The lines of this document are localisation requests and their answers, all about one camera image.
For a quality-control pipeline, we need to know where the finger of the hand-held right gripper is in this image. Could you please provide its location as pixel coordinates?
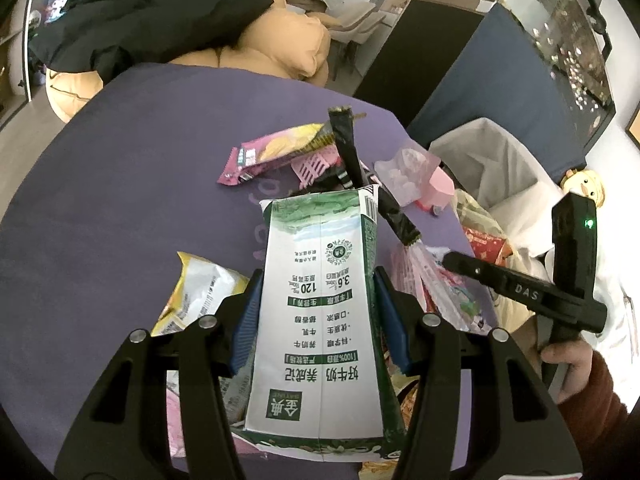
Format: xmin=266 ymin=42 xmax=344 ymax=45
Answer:
xmin=442 ymin=251 xmax=553 ymax=313

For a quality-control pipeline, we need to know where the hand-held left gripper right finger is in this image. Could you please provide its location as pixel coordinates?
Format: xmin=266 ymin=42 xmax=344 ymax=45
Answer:
xmin=372 ymin=266 xmax=583 ymax=480

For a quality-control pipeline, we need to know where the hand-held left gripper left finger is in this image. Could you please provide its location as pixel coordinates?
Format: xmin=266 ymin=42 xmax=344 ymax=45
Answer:
xmin=54 ymin=269 xmax=266 ymax=480

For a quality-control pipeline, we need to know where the clear printed plastic wrapper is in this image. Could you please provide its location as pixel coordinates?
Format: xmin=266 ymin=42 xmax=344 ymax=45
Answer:
xmin=390 ymin=242 xmax=501 ymax=333

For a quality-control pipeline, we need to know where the green white milk carton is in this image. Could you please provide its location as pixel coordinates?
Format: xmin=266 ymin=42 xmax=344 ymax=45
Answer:
xmin=244 ymin=185 xmax=408 ymax=463

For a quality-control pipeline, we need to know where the pink snack wrapper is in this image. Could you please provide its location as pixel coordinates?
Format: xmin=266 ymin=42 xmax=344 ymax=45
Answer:
xmin=216 ymin=123 xmax=331 ymax=188

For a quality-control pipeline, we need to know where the person's right forearm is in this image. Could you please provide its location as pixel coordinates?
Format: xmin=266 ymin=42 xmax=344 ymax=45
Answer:
xmin=555 ymin=350 xmax=633 ymax=480

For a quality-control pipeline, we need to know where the person's right hand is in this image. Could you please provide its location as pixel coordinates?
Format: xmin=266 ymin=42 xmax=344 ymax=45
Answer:
xmin=540 ymin=337 xmax=596 ymax=406

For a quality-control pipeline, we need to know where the red packet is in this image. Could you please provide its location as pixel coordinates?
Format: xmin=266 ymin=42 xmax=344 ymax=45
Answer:
xmin=462 ymin=225 xmax=511 ymax=266

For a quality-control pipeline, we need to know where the yellow chip bag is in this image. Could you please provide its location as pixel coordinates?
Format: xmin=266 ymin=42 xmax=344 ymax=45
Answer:
xmin=150 ymin=251 xmax=251 ymax=338

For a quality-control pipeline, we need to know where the blonde doll figure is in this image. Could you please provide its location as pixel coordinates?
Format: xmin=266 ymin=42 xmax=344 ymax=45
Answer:
xmin=560 ymin=166 xmax=606 ymax=208

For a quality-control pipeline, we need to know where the orange snack packet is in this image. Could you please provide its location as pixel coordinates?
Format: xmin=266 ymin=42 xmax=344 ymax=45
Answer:
xmin=382 ymin=335 xmax=427 ymax=441

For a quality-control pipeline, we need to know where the black stick packet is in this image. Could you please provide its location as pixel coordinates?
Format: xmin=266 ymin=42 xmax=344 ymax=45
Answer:
xmin=377 ymin=187 xmax=421 ymax=247
xmin=327 ymin=105 xmax=368 ymax=192

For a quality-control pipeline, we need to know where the pink cup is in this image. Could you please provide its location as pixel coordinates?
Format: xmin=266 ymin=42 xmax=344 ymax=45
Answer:
xmin=415 ymin=165 xmax=456 ymax=217

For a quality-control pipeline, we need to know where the white bag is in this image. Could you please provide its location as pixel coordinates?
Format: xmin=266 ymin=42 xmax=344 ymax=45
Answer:
xmin=429 ymin=117 xmax=640 ymax=331

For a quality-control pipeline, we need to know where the pale pink packet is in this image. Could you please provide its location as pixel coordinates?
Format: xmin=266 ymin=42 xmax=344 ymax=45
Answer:
xmin=165 ymin=370 xmax=236 ymax=461

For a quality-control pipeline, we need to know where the navy blue partition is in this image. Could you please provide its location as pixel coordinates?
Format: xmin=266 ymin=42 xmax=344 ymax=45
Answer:
xmin=407 ymin=7 xmax=586 ymax=186

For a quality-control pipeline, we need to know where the glass display cabinet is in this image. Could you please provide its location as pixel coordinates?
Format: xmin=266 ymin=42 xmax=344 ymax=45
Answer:
xmin=415 ymin=0 xmax=616 ymax=151

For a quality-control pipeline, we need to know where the tan bean bag sofa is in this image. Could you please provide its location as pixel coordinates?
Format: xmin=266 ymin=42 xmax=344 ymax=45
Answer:
xmin=45 ymin=0 xmax=331 ymax=123

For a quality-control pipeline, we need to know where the beige chair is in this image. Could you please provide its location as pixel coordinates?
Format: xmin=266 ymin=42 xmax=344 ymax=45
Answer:
xmin=325 ymin=0 xmax=387 ymax=81

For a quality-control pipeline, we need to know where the black jacket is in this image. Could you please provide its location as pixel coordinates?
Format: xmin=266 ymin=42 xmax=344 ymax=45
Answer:
xmin=27 ymin=0 xmax=276 ymax=83

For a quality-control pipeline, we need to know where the wooden shelf unit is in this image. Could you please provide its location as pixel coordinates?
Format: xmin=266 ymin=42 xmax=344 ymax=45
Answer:
xmin=0 ymin=10 xmax=37 ymax=116

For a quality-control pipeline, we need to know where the dark printed bag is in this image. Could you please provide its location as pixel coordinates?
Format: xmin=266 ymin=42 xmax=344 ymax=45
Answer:
xmin=42 ymin=0 xmax=82 ymax=23

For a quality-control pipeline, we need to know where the wall picture frame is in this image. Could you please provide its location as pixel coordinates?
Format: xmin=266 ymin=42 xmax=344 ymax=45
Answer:
xmin=625 ymin=105 xmax=640 ymax=148

